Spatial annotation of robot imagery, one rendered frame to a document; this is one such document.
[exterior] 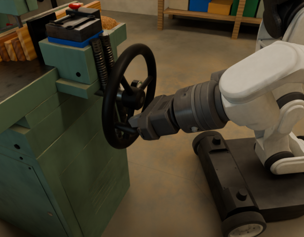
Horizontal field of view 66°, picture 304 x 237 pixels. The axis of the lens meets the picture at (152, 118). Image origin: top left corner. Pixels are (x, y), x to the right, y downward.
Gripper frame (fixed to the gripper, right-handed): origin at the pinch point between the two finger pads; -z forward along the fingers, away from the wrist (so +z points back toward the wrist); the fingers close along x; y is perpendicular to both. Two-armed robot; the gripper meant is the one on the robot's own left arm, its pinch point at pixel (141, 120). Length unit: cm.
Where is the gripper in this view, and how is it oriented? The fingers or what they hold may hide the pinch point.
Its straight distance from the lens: 52.1
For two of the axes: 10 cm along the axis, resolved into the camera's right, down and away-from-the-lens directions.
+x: 4.1, -5.6, 7.2
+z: 8.0, -1.7, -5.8
